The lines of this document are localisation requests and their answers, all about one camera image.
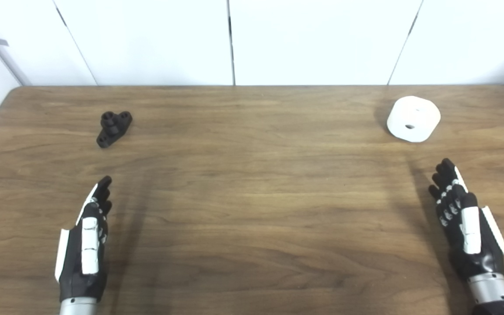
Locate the round white plastic piece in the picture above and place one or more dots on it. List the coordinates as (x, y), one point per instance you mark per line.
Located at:
(414, 116)

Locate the black plastic holder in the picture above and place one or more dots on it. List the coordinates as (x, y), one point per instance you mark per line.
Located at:
(113, 127)

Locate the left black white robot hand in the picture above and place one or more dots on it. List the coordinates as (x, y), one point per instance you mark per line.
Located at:
(89, 245)

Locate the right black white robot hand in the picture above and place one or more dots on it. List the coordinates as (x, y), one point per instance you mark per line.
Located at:
(470, 232)

